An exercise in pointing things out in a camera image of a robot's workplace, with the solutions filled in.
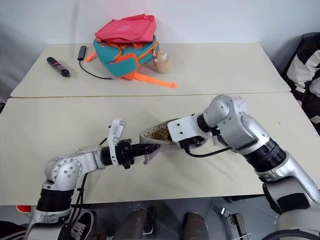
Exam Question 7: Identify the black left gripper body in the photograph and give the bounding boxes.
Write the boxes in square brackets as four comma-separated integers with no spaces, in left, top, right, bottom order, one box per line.
[115,138,137,170]

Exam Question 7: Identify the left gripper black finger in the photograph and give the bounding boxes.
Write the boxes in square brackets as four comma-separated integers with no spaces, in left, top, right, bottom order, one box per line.
[133,148,158,157]
[133,143,160,152]

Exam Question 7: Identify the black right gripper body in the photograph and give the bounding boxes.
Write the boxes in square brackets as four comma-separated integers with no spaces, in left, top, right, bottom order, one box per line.
[187,136,208,149]

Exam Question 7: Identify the grey checked fabric pouch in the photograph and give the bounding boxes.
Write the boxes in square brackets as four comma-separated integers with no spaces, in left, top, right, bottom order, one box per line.
[139,119,183,166]

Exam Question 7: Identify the dark rounded shape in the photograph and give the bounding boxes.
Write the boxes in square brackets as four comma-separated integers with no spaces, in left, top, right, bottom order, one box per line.
[181,211,210,240]
[117,207,157,240]

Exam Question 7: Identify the beige plush toy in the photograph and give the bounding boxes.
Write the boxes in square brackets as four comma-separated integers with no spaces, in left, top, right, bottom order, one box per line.
[153,51,171,74]

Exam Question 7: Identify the black sneaker with white laces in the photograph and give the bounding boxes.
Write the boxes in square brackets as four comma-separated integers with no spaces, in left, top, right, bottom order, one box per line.
[70,211,95,240]

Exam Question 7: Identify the teal and orange backpack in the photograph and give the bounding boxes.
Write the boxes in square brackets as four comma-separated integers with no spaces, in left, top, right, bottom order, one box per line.
[84,34,178,90]

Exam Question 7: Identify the black and red flashlight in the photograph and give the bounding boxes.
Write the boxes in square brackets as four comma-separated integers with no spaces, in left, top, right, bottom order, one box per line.
[46,56,72,78]

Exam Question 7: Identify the red fabric bag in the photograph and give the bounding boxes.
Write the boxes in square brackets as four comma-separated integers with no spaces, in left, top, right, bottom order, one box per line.
[94,14,157,45]

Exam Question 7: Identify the person in black white jacket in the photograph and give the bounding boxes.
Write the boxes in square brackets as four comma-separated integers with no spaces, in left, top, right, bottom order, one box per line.
[286,32,320,126]

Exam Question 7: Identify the black trousers with white stripes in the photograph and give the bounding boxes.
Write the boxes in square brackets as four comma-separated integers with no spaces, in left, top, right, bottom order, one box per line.
[0,219,28,240]

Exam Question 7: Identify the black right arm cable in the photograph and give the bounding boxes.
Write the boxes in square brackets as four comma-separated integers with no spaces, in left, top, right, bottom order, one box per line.
[177,138,233,159]

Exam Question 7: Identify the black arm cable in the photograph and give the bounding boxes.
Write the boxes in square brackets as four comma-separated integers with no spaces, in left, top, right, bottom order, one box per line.
[177,138,233,159]
[65,136,109,235]

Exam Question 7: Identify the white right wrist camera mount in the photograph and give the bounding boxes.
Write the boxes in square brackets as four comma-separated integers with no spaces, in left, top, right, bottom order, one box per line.
[166,115,211,143]

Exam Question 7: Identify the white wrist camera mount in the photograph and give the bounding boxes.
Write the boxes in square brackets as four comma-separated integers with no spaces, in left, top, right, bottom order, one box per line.
[166,115,211,143]
[107,118,128,167]

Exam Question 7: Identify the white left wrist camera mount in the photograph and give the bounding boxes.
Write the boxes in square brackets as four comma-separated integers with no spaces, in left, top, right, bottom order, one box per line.
[107,118,128,167]

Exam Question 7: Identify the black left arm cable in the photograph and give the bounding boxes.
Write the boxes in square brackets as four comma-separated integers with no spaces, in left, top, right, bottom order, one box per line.
[65,136,109,235]

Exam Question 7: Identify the metal caster bracket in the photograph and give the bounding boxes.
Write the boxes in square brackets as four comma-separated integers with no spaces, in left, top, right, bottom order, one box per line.
[219,206,251,240]

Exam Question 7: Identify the black USB hub with cable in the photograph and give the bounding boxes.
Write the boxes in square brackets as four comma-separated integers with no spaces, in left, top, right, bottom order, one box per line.
[76,45,114,81]

